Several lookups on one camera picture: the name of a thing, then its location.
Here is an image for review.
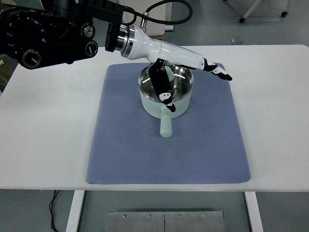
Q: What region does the metal floor plate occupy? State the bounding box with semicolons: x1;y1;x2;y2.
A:
105;211;226;232

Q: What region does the wheeled white cart frame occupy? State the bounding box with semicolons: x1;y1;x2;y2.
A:
223;0;293;25

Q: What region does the white cabinet pedestal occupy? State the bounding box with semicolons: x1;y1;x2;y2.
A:
141;0;174;36

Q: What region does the green pot with handle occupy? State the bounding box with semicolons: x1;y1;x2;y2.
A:
138;64;194;137

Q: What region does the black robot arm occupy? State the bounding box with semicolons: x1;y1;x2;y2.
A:
0;0;197;69

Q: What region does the blue textured mat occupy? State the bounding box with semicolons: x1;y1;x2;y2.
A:
86;63;251;184

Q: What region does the black floor cable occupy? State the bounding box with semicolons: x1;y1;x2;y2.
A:
49;190;61;232

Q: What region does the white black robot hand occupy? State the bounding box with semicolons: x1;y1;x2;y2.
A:
116;25;232;112

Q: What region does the silver floor socket cover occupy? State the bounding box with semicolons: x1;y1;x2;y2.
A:
230;36;245;45

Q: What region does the white table frame leg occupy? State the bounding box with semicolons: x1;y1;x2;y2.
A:
65;190;85;232

